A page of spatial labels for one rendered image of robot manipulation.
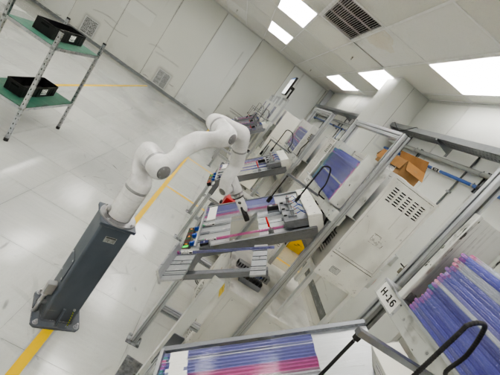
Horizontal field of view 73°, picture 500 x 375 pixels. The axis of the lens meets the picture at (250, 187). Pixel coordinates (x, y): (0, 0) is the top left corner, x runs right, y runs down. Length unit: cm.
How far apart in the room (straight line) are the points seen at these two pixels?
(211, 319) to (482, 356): 158
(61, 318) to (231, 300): 93
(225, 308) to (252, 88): 890
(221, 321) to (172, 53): 930
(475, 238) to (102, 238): 155
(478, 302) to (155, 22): 1057
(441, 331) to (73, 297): 172
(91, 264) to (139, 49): 946
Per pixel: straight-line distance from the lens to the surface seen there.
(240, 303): 214
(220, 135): 172
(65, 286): 204
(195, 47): 1069
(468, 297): 103
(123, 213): 179
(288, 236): 193
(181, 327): 187
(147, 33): 1099
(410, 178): 239
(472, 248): 119
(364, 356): 121
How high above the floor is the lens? 161
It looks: 13 degrees down
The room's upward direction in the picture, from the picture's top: 37 degrees clockwise
